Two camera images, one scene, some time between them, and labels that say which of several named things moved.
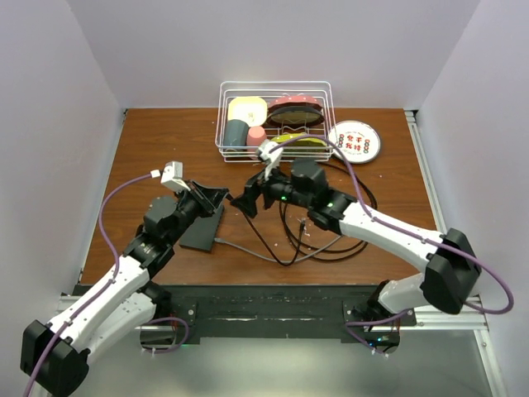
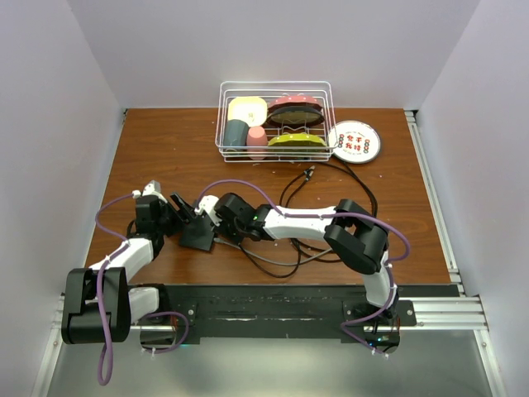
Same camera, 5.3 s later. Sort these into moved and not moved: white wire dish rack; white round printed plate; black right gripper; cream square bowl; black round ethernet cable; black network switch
Moved: black round ethernet cable; black right gripper
Not moved: white round printed plate; white wire dish rack; cream square bowl; black network switch
